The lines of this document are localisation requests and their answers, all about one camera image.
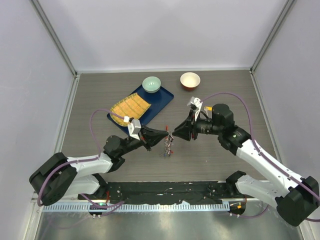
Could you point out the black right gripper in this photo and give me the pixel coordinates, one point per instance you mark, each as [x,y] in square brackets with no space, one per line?
[184,131]

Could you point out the keyring bunch with tags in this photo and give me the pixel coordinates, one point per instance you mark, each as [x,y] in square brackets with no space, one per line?
[168,143]

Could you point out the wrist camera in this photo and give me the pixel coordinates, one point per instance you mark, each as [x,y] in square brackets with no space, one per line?
[195,104]
[133,126]

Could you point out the red bowl white inside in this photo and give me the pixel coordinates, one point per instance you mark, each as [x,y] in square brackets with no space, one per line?
[190,81]

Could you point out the blue rectangular tray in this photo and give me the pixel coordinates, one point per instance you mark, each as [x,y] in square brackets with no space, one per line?
[158,100]

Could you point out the key with yellow tag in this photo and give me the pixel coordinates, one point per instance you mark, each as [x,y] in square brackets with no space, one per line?
[207,110]

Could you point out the white slotted cable duct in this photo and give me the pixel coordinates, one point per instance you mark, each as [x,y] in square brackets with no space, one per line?
[139,208]

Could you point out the woven bamboo plate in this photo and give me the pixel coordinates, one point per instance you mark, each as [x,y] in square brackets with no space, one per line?
[133,106]

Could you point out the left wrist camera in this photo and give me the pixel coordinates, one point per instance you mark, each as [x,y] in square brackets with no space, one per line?
[133,126]

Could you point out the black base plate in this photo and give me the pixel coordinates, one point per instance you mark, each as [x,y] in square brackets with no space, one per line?
[169,192]

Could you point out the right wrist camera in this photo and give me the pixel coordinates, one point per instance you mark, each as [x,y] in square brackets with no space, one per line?
[195,104]

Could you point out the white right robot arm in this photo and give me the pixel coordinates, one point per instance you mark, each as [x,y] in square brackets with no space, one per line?
[294,197]

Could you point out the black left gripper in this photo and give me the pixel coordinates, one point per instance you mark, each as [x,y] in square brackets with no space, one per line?
[149,137]

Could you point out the light green bowl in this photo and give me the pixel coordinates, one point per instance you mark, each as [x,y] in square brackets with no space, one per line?
[151,84]

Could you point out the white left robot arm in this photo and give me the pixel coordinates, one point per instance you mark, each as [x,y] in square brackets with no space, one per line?
[61,176]

